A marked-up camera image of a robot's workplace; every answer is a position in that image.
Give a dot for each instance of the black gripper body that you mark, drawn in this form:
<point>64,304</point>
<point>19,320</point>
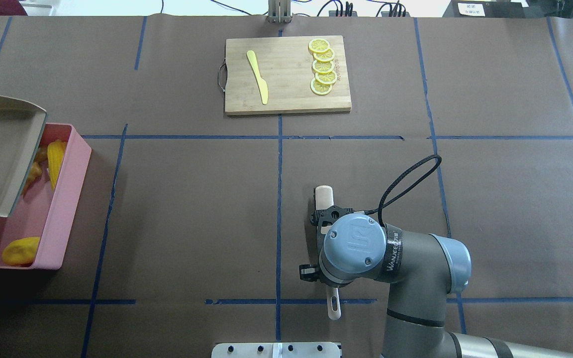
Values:
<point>308,272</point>

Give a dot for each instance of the yellow toy corn cob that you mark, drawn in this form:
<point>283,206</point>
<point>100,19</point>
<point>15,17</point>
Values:
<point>55,154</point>

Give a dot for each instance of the brown toy ginger root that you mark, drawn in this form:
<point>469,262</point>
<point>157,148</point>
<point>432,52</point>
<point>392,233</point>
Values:
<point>35,169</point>

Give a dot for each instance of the beige plastic dustpan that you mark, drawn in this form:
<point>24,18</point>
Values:
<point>21,128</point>

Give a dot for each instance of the beige hand brush black bristles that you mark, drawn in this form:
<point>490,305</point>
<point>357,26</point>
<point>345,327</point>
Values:
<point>323,199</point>

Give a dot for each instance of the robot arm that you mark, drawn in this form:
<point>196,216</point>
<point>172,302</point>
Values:
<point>421,270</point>

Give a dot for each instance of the pink plastic bin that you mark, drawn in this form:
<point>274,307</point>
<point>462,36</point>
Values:
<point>47,212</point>

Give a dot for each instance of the lemon slice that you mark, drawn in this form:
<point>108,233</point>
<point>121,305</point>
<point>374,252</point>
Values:
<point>323,67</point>
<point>319,45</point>
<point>325,57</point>
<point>329,78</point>
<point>319,88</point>

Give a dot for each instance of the bamboo cutting board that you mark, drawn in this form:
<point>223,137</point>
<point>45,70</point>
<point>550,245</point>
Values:
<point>285,64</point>

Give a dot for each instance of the yellow plastic knife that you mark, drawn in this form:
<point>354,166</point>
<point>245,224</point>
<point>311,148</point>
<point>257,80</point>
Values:
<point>261,83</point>

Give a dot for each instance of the black power box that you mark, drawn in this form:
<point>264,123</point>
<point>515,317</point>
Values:
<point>484,9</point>

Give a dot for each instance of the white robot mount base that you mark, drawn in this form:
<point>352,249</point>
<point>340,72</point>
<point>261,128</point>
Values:
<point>278,350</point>

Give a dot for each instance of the aluminium frame post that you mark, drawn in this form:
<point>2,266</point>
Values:
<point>279,11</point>

